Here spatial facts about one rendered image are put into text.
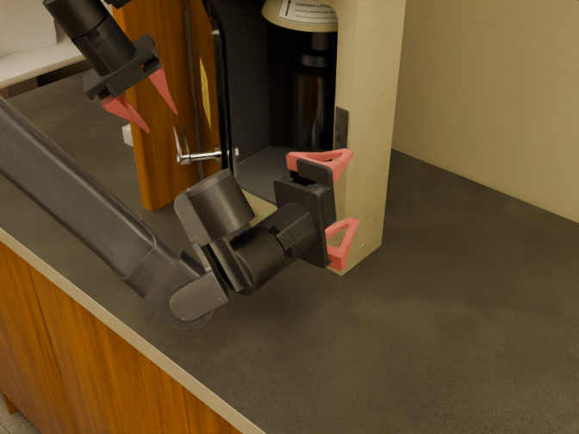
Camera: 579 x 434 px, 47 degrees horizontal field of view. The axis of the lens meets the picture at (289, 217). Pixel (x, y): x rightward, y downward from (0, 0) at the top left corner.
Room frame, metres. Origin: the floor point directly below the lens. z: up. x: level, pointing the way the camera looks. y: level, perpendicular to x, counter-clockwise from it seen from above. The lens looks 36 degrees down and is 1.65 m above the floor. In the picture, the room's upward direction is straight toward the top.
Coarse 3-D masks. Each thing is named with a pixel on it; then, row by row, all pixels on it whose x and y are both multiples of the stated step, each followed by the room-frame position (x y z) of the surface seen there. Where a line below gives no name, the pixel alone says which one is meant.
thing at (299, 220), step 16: (288, 192) 0.62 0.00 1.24; (304, 192) 0.60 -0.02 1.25; (320, 192) 0.60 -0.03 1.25; (288, 208) 0.60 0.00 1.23; (304, 208) 0.60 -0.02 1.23; (320, 208) 0.59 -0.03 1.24; (256, 224) 0.59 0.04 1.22; (272, 224) 0.57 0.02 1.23; (288, 224) 0.58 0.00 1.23; (304, 224) 0.58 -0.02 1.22; (320, 224) 0.59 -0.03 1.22; (288, 240) 0.56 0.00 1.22; (304, 240) 0.57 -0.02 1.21; (320, 240) 0.59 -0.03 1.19; (288, 256) 0.56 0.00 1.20; (304, 256) 0.60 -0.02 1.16; (320, 256) 0.59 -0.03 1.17
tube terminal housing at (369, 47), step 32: (320, 0) 0.86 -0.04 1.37; (352, 0) 0.83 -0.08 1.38; (384, 0) 0.87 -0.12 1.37; (352, 32) 0.83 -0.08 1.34; (384, 32) 0.87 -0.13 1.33; (352, 64) 0.82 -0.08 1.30; (384, 64) 0.88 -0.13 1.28; (352, 96) 0.82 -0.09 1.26; (384, 96) 0.88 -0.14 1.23; (352, 128) 0.83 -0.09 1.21; (384, 128) 0.89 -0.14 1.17; (352, 160) 0.83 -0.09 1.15; (384, 160) 0.89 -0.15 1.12; (352, 192) 0.83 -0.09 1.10; (384, 192) 0.90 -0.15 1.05; (352, 256) 0.84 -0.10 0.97
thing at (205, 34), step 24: (192, 0) 0.92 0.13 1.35; (192, 24) 0.95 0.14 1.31; (216, 24) 0.74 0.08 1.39; (192, 48) 0.98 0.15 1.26; (216, 48) 0.73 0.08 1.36; (216, 72) 0.73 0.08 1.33; (216, 96) 0.73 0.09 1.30; (216, 120) 0.74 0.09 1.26; (216, 144) 0.76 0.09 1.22; (216, 168) 0.78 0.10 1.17
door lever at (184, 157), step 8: (176, 128) 0.82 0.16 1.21; (176, 136) 0.80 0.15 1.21; (184, 136) 0.80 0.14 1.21; (176, 144) 0.79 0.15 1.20; (184, 144) 0.78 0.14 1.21; (184, 152) 0.76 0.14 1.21; (192, 152) 0.76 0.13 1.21; (200, 152) 0.76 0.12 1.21; (208, 152) 0.76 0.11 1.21; (216, 152) 0.76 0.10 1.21; (184, 160) 0.75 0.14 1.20; (192, 160) 0.76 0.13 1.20; (200, 160) 0.76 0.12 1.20; (216, 160) 0.76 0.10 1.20
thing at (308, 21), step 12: (276, 0) 0.95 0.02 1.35; (288, 0) 0.93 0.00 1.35; (300, 0) 0.92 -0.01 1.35; (312, 0) 0.92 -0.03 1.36; (264, 12) 0.97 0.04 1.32; (276, 12) 0.94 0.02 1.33; (288, 12) 0.93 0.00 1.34; (300, 12) 0.92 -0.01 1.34; (312, 12) 0.91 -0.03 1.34; (324, 12) 0.91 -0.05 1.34; (276, 24) 0.93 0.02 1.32; (288, 24) 0.92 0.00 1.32; (300, 24) 0.91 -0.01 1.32; (312, 24) 0.91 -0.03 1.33; (324, 24) 0.91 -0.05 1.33; (336, 24) 0.91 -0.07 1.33
